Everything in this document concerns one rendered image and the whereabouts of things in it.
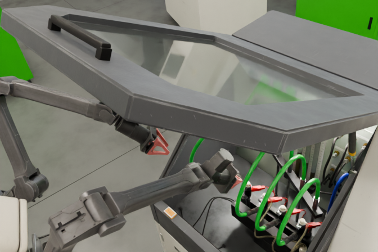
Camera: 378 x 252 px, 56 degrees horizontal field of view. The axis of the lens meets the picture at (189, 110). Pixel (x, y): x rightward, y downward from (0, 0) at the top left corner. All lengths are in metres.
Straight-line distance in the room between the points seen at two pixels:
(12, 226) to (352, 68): 1.21
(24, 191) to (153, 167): 1.74
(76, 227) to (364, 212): 0.80
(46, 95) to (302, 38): 0.98
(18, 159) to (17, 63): 3.01
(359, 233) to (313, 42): 0.70
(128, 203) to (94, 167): 2.26
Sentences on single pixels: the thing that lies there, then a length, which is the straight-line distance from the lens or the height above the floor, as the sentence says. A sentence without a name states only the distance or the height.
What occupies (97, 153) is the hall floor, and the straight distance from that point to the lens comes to 3.29.
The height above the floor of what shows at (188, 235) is 0.95.
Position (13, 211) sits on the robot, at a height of 1.34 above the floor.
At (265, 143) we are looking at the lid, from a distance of 0.50.
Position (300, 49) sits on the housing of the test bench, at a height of 1.50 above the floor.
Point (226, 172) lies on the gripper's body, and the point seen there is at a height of 1.27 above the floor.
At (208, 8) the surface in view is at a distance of 4.03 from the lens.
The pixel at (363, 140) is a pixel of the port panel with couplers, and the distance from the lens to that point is 1.35.
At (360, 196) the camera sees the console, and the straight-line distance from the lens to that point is 1.17.
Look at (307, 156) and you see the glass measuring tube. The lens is 1.51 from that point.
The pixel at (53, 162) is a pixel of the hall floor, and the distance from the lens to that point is 3.39.
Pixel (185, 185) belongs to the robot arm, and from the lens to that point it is 1.07.
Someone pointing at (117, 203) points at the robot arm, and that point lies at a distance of 0.91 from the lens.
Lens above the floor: 2.23
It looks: 40 degrees down
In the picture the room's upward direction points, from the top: 8 degrees counter-clockwise
